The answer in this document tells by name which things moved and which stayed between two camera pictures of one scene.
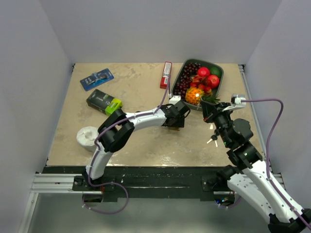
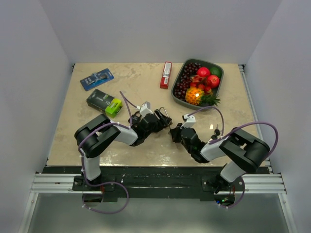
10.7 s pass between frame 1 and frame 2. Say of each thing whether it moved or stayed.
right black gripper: moved
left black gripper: moved
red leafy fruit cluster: stayed
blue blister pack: stayed
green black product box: stayed
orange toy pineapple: stayed
